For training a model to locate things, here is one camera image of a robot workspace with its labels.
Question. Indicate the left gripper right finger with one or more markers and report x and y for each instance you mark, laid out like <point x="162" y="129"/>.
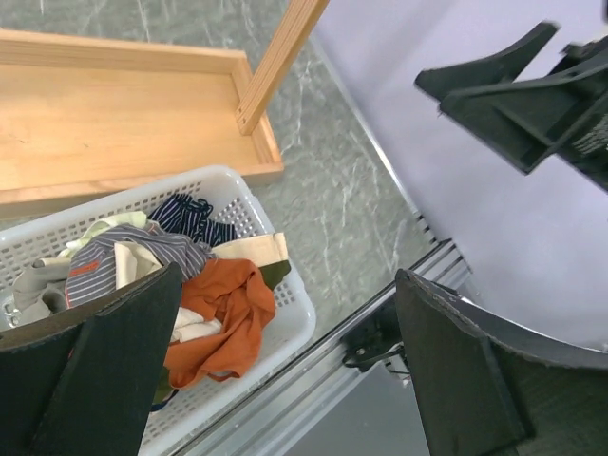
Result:
<point x="487" y="386"/>

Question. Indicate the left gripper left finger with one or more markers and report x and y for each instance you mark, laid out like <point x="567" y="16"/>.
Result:
<point x="82" y="382"/>

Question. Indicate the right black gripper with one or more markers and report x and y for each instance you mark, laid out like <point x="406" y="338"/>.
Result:
<point x="563" y="113"/>

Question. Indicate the olive green underwear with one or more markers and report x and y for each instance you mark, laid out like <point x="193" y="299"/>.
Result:
<point x="269" y="253"/>

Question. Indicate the beige underwear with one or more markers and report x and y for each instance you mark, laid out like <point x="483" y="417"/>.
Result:
<point x="38" y="294"/>

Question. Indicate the grey striped underwear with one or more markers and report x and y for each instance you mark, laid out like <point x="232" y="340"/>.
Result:
<point x="124" y="254"/>

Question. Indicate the orange white underwear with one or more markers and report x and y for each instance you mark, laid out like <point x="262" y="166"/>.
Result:
<point x="233" y="292"/>

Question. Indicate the dark striped underwear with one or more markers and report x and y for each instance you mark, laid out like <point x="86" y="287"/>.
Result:
<point x="182" y="214"/>

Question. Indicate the white plastic laundry basket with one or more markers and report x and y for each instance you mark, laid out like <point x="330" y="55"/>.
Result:
<point x="65" y="233"/>

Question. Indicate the wooden clothes rack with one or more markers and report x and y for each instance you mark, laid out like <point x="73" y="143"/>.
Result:
<point x="82" y="118"/>

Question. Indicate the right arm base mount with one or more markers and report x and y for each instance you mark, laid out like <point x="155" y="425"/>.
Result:
<point x="377" y="340"/>

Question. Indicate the aluminium rail frame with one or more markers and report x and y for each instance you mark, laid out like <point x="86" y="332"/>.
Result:
<point x="350" y="223"/>

